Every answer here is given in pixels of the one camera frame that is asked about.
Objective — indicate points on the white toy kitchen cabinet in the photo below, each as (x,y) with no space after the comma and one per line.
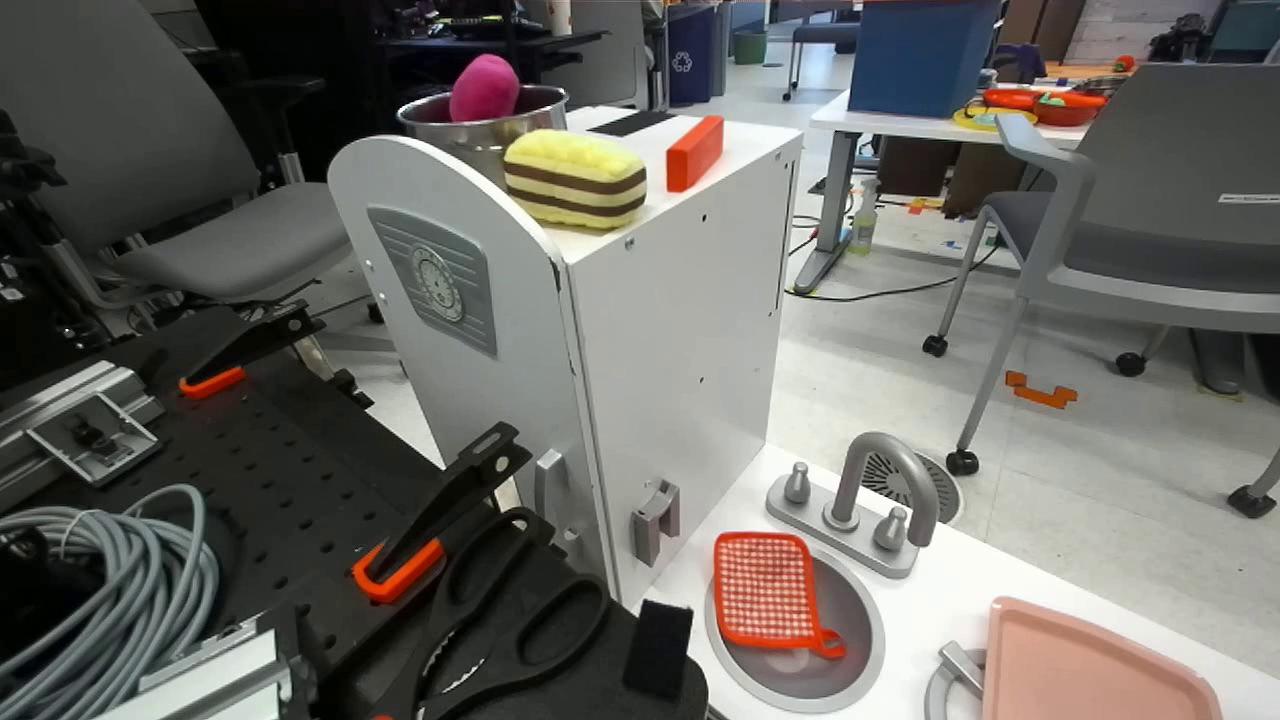
(666,333)

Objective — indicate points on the gray toy faucet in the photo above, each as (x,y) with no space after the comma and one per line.
(872,460)

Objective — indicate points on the silver metal pot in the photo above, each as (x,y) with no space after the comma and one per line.
(463,132)

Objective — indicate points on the pink plush toy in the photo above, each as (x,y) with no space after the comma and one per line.
(481,91)

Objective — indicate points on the white toy kitchen counter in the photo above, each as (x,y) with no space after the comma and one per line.
(961,585)

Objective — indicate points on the orange toy tray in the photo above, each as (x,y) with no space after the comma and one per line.
(1044,102)

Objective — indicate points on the gray cabinet door latch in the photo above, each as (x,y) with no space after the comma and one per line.
(653,522)

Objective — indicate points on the orange rectangular block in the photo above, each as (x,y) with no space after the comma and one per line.
(693,151)

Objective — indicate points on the orange mesh pad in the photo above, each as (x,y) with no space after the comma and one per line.
(766,588)

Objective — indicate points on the clear spray bottle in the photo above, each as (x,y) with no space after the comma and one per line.
(866,221)

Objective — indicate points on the black scissors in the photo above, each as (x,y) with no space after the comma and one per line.
(553,642)

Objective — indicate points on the blue recycling bin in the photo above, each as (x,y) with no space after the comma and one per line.
(693,52)

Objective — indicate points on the white office table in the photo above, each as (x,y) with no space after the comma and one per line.
(855,126)

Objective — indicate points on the black perforated breadboard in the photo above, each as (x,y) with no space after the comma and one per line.
(267,492)

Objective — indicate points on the blue storage bin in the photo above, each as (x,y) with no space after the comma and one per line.
(921,52)

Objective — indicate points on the gray padded office chair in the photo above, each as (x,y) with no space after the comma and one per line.
(227,241)

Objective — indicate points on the pink plastic tray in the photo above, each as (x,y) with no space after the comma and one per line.
(1083,672)

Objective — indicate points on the gray plastic rolling chair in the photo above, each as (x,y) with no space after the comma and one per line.
(1172,226)

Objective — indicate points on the aluminum extrusion rail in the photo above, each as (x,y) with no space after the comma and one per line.
(53,406)
(201,683)

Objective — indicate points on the silver bracket plate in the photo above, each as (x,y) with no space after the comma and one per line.
(93,439)

